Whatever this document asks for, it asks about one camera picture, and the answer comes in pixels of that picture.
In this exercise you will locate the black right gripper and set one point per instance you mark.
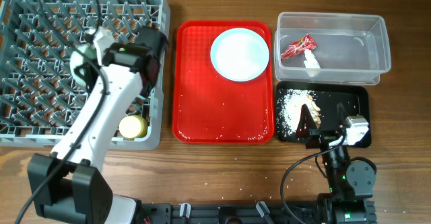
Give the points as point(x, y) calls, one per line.
point(321, 137)

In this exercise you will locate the food scraps pile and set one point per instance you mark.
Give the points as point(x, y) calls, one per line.
point(291, 102)

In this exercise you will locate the white napkin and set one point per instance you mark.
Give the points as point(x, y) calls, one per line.
point(310, 60)

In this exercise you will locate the red sauce packet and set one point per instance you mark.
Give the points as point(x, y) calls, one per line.
point(307, 42)

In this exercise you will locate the light blue plate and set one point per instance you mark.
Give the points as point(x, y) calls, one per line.
point(239, 54)

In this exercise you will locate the yellow cup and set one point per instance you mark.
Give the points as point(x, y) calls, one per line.
point(133, 126)

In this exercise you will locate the light green bowl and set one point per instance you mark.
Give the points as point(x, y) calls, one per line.
point(83, 74)

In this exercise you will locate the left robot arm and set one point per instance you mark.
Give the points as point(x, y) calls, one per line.
point(67, 185)

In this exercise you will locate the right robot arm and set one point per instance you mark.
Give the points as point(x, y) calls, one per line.
point(351, 180)

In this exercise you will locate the grey dishwasher rack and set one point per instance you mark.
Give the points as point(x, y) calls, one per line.
point(40, 100)

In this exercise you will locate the black tray bin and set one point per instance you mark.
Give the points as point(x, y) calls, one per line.
point(326, 97)

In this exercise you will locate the clear plastic bin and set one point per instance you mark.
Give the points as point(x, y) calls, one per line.
point(352, 49)

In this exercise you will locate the red serving tray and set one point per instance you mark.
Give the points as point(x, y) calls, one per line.
point(210, 109)

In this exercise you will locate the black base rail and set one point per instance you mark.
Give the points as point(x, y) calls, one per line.
point(263, 212)

